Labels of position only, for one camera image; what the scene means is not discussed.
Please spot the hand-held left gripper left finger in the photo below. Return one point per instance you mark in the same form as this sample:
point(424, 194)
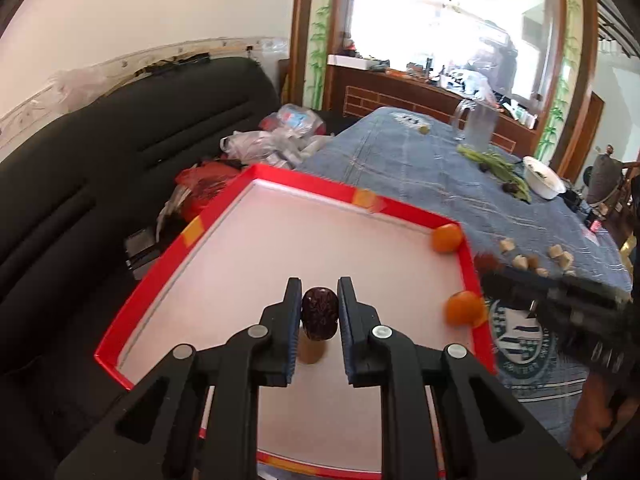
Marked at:
point(295, 332)

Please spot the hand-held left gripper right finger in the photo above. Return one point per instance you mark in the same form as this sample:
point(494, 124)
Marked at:
point(345, 332)

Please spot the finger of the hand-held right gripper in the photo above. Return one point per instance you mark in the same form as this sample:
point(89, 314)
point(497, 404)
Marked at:
point(515, 290)

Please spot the red date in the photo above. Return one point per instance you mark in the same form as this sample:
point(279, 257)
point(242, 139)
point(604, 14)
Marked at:
point(486, 261)
point(320, 312)

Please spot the orange mandarin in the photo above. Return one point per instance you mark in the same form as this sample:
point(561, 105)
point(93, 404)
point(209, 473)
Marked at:
point(446, 238)
point(465, 307)

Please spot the red shallow box tray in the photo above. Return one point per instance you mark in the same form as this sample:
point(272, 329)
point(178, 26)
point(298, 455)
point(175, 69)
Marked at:
point(300, 240)

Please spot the person's right hand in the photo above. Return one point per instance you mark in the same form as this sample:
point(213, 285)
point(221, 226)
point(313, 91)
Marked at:
point(587, 420)

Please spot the small red device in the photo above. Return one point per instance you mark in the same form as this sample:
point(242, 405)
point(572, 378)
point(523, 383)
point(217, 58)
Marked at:
point(595, 225)

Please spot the white bowl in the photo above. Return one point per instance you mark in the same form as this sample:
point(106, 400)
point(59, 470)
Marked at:
point(542, 177)

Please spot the green beans bunch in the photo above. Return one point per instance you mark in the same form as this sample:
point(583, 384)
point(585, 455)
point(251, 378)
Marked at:
point(487, 157)

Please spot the grey rounded object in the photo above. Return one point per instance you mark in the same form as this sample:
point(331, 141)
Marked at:
point(605, 177)

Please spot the blue plaid tablecloth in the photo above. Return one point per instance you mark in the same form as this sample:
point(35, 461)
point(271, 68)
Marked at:
point(400, 170)

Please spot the glass pitcher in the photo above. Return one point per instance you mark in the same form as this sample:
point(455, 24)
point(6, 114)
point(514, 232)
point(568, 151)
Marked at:
point(480, 125)

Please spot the red plastic bag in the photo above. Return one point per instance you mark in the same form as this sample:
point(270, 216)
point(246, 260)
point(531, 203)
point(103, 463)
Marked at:
point(207, 185)

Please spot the black flat box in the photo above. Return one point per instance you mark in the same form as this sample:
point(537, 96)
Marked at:
point(142, 250)

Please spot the white plastic bag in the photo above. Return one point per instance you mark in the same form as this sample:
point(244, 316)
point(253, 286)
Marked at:
point(270, 147)

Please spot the clear bag of packets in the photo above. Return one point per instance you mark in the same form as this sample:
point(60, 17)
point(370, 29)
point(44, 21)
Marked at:
point(295, 117)

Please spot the wooden cabinet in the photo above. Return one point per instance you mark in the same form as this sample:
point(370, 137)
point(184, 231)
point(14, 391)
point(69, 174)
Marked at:
point(390, 91)

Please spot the black sofa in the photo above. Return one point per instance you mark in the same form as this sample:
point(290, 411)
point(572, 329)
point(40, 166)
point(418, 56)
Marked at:
point(100, 160)

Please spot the white long box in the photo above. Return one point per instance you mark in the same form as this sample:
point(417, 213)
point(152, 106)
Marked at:
point(352, 62)

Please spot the dark stair railing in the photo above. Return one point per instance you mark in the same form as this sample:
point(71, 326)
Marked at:
point(617, 25)

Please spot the clear plastic sheet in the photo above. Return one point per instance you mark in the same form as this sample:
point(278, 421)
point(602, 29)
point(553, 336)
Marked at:
point(75, 80)

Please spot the bamboo print wooden frame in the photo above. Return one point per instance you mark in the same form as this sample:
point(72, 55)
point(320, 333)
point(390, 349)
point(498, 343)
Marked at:
point(320, 35)

